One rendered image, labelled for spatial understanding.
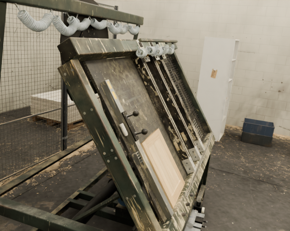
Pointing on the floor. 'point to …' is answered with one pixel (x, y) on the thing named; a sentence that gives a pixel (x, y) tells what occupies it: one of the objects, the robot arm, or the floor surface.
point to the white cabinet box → (216, 81)
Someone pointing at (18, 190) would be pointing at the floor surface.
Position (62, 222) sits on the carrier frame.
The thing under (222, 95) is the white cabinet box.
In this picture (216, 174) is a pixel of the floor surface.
